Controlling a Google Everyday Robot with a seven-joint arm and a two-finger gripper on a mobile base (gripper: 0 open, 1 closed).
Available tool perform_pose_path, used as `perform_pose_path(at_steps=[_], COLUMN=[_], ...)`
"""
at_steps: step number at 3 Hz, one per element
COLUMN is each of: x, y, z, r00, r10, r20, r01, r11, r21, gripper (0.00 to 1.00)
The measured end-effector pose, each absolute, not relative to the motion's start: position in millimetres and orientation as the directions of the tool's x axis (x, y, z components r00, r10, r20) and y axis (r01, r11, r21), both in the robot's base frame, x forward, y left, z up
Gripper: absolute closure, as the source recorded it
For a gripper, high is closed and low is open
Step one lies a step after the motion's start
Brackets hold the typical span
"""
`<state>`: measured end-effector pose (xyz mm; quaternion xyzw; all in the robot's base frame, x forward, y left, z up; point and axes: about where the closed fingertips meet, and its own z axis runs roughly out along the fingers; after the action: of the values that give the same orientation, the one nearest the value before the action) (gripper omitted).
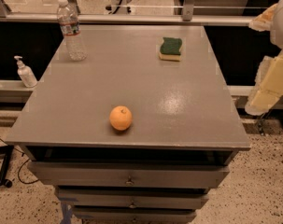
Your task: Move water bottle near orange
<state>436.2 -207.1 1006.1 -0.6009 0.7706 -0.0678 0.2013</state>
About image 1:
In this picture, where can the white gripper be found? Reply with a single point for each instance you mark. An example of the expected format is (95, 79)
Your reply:
(281, 25)

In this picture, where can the clear plastic water bottle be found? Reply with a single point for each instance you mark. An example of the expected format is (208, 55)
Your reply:
(69, 24)

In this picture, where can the white pump dispenser bottle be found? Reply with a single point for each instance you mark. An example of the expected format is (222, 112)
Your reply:
(25, 73)

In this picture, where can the green and yellow sponge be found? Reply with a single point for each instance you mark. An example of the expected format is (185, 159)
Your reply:
(170, 49)

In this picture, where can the grey drawer cabinet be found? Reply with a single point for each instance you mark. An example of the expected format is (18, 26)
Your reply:
(139, 131)

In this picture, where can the orange fruit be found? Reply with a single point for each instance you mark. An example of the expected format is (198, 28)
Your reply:
(120, 118)

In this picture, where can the middle grey drawer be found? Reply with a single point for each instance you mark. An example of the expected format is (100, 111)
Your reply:
(132, 198)

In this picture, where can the grey drawer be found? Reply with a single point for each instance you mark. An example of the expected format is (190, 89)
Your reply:
(128, 175)
(135, 215)
(132, 198)

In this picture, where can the bottom grey drawer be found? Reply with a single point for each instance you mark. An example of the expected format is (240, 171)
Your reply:
(135, 215)

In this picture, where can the top grey drawer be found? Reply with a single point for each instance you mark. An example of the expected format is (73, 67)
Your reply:
(128, 175)

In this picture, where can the grey metal railing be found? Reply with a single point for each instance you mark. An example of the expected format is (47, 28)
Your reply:
(190, 12)

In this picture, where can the black chair leg with caster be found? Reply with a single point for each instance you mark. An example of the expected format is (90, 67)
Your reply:
(5, 154)

